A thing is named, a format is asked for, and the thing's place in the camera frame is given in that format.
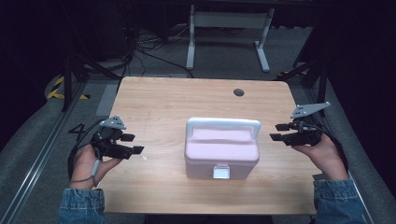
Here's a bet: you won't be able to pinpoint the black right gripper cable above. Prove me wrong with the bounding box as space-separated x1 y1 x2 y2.
300 121 350 174

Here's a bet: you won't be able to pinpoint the person's left hand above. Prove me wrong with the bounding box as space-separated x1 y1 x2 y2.
69 144 123 190

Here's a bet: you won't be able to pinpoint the black floor cables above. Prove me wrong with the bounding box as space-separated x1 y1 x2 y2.
118 18 195 79

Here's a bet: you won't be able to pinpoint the white metal desk frame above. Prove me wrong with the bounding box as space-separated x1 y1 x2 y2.
185 4 276 74

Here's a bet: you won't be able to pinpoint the grey left gripper cable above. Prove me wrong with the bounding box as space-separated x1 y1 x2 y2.
70 157 102 189

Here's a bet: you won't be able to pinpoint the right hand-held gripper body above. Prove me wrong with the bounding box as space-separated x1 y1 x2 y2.
282 101 332 147

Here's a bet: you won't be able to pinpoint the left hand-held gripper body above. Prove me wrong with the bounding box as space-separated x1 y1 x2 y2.
90 115 133 161

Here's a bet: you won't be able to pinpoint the person's right hand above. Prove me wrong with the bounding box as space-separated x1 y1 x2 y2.
291 133 350 182

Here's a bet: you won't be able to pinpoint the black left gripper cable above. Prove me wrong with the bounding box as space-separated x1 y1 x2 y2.
66 119 106 182

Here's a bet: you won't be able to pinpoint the aluminium floor rail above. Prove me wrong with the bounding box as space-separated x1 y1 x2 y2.
303 87 376 224
0 83 89 224

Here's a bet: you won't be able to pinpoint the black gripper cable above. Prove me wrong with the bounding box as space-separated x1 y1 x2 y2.
66 119 106 182
300 121 350 174

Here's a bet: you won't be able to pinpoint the black metal stand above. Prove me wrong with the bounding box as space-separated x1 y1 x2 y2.
61 50 123 114
275 52 330 119

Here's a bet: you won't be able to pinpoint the pink storage box white handle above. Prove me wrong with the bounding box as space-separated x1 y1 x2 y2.
183 116 262 181

